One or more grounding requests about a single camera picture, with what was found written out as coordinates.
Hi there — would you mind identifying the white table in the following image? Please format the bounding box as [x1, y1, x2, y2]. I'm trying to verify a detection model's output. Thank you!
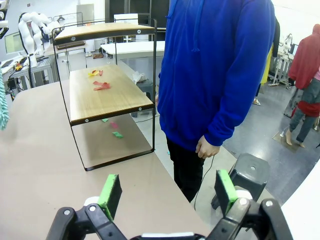
[99, 40, 166, 66]

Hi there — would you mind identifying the mannequin in grey top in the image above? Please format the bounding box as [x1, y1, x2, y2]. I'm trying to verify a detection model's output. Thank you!
[285, 77, 320, 149]

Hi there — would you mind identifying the thin black cable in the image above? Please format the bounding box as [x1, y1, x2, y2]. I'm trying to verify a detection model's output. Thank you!
[193, 154, 216, 210]

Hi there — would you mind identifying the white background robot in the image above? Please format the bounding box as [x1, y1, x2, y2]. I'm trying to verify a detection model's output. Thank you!
[17, 11, 61, 57]

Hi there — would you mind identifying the two-tier wood black-frame shelf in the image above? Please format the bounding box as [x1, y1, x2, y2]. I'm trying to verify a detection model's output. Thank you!
[51, 17, 158, 172]

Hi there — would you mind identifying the computer monitor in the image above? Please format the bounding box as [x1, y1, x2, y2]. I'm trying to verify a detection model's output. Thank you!
[4, 31, 26, 55]

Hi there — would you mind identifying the white plastic bag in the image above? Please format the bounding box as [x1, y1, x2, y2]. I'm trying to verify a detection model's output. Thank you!
[131, 71, 149, 85]

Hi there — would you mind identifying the person in red hoodie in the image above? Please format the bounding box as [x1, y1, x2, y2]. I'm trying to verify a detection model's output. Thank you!
[287, 23, 320, 91]

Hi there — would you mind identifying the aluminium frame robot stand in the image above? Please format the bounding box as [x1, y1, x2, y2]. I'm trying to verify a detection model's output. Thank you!
[269, 53, 296, 87]

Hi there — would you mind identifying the teal microfibre duster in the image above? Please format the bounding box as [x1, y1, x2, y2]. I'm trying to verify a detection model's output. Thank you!
[0, 66, 10, 131]

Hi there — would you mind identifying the black plastic stool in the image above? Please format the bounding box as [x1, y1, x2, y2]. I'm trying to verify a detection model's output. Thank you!
[210, 152, 271, 211]

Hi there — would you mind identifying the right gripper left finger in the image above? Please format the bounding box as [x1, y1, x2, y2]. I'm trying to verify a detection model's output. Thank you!
[45, 173, 128, 240]

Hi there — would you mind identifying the aluminium frame workbench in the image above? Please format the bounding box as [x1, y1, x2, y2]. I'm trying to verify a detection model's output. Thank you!
[0, 55, 61, 89]

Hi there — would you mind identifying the metal mannequin base plate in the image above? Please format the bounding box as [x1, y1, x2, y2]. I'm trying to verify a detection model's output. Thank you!
[272, 129, 305, 153]

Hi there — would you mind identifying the left forearm in blue sleeve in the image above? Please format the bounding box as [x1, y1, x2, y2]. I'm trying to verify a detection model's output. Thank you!
[203, 82, 266, 147]

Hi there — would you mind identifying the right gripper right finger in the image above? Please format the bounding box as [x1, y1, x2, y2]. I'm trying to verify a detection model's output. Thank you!
[206, 169, 294, 240]

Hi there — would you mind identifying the blue curtain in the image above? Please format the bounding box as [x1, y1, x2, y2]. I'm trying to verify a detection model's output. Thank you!
[154, 0, 277, 203]

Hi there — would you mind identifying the person's left hand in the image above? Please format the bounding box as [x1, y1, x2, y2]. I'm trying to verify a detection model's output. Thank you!
[195, 136, 221, 160]

